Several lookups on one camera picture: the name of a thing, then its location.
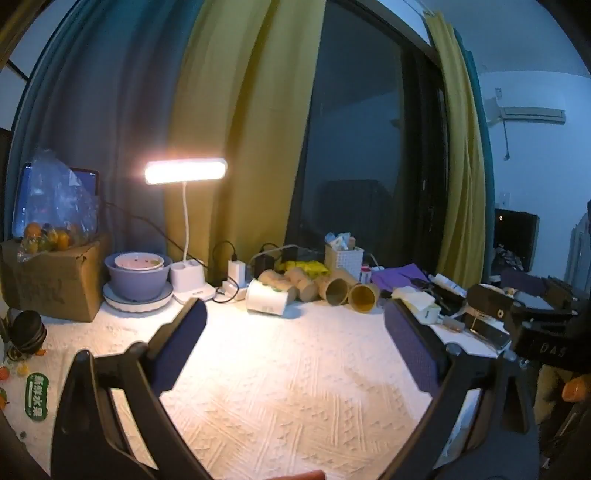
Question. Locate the white air conditioner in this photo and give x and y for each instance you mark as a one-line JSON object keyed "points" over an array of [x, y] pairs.
{"points": [[533, 115]]}

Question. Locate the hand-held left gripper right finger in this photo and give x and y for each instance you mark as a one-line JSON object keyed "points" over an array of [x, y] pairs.
{"points": [[411, 344]]}

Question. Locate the white charger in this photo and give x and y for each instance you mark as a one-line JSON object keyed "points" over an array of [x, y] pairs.
{"points": [[237, 270]]}

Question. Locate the white desk lamp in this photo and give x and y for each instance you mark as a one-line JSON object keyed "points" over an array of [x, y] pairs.
{"points": [[185, 171]]}

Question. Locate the dark window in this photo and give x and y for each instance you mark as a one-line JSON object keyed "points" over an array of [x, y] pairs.
{"points": [[364, 129]]}

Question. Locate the yellow snack packet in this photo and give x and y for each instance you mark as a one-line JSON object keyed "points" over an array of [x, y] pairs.
{"points": [[304, 266]]}

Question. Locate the cardboard box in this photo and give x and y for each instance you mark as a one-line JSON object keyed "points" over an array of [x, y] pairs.
{"points": [[53, 281]]}

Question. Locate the yellow curtain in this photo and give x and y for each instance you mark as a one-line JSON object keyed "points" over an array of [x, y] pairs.
{"points": [[461, 152], [240, 129]]}

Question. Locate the white small box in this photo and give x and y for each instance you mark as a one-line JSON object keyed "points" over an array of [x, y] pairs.
{"points": [[418, 301]]}

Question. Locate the white inner bowl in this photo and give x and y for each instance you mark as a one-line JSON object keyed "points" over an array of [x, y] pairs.
{"points": [[139, 262]]}

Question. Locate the black flat case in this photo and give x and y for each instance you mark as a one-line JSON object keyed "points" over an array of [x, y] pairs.
{"points": [[487, 333]]}

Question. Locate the black power adapter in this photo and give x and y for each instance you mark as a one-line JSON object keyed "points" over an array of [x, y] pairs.
{"points": [[265, 263]]}

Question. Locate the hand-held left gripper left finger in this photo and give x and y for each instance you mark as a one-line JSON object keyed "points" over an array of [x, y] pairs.
{"points": [[184, 334]]}

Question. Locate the white cup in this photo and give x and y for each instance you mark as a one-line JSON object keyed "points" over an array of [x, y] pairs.
{"points": [[267, 297]]}

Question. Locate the white power strip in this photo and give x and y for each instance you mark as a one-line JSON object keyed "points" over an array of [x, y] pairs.
{"points": [[231, 290]]}

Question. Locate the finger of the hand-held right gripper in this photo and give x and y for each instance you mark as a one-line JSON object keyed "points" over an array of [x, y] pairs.
{"points": [[489, 301]]}

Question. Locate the black round headphones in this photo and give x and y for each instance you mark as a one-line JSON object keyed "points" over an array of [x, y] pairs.
{"points": [[27, 330]]}

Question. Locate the white tube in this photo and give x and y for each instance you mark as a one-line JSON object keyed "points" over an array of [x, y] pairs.
{"points": [[450, 283]]}

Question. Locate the person's right hand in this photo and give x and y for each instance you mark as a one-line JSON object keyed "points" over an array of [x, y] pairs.
{"points": [[576, 390]]}

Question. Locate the white woven basket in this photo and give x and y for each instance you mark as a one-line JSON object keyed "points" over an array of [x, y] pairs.
{"points": [[344, 261]]}

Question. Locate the purple cloth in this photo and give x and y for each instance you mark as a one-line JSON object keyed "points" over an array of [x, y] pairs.
{"points": [[399, 279]]}

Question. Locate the small orange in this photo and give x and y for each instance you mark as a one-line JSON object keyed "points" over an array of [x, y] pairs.
{"points": [[3, 373]]}

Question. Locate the purple bowl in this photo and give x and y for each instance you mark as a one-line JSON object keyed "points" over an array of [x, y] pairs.
{"points": [[137, 282]]}

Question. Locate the plastic bag of oranges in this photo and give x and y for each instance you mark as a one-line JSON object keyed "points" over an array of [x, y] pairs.
{"points": [[55, 217]]}

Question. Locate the white plate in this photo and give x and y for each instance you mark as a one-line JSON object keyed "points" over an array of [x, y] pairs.
{"points": [[137, 302]]}

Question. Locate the white textured tablecloth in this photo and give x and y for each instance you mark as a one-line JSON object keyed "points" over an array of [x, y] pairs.
{"points": [[286, 383]]}

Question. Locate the grey blue curtain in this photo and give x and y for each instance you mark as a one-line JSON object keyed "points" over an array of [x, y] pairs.
{"points": [[97, 110]]}

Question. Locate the green label bottle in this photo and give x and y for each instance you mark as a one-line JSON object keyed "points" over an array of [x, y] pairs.
{"points": [[38, 397]]}

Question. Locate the black monitor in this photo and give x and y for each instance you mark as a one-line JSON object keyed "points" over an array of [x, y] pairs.
{"points": [[516, 237]]}

